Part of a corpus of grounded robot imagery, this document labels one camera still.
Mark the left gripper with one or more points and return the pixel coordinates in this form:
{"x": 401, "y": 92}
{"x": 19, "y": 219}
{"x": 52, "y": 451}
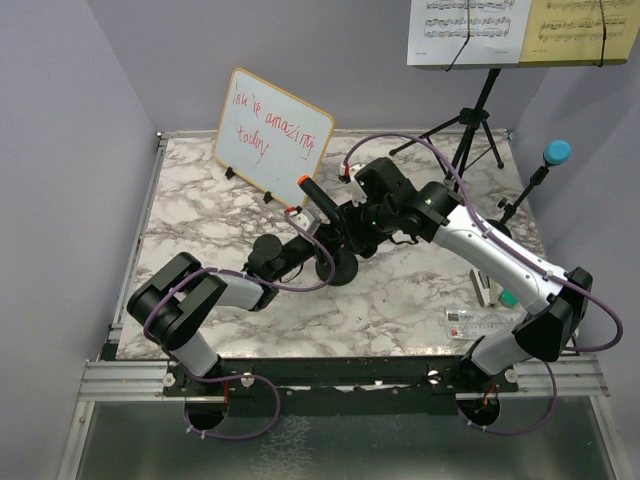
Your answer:
{"x": 330, "y": 236}

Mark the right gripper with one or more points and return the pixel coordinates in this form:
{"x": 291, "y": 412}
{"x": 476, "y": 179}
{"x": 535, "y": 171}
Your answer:
{"x": 353, "y": 229}

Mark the black microphone stand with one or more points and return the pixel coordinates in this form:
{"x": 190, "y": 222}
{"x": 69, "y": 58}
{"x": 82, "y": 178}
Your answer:
{"x": 510, "y": 209}
{"x": 345, "y": 268}

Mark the black microphone orange tip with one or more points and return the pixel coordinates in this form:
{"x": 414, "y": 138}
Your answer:
{"x": 326, "y": 205}

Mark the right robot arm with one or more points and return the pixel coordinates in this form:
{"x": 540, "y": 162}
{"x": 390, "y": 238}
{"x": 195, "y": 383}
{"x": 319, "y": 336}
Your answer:
{"x": 554, "y": 299}

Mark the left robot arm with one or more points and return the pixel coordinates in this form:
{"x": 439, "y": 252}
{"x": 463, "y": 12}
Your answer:
{"x": 173, "y": 304}

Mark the yellow-framed whiteboard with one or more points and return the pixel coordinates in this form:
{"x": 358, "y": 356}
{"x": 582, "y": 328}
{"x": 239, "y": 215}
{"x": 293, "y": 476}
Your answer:
{"x": 271, "y": 138}

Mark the grey stapler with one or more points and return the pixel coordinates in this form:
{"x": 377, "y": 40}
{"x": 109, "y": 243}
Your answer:
{"x": 486, "y": 289}

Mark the clear ruler set packet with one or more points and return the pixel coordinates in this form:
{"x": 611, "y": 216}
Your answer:
{"x": 471, "y": 324}

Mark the black tripod music stand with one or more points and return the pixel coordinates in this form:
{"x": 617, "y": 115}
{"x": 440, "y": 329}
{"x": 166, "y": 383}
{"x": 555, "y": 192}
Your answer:
{"x": 472, "y": 119}

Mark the green eraser block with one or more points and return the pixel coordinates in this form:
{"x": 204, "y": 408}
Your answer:
{"x": 507, "y": 299}

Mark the blue-headed microphone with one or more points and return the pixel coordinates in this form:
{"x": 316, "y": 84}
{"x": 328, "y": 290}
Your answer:
{"x": 556, "y": 153}

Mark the white sheet music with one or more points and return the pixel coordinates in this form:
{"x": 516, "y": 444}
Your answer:
{"x": 452, "y": 34}

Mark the yellow sheet music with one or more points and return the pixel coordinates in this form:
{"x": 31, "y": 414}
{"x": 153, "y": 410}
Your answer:
{"x": 567, "y": 33}

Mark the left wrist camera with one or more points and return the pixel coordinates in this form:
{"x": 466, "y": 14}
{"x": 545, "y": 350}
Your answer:
{"x": 303, "y": 219}

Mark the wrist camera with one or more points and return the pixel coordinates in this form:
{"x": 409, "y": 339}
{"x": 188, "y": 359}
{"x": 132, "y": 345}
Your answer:
{"x": 347, "y": 172}
{"x": 303, "y": 219}

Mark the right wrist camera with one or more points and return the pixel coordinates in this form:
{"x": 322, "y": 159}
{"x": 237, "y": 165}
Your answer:
{"x": 347, "y": 172}

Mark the black mounting rail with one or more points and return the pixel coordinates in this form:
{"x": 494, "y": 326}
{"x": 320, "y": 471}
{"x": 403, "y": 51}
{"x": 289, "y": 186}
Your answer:
{"x": 337, "y": 386}

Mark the aluminium frame rail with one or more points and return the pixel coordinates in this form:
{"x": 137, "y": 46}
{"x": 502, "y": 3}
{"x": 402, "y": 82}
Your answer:
{"x": 140, "y": 381}

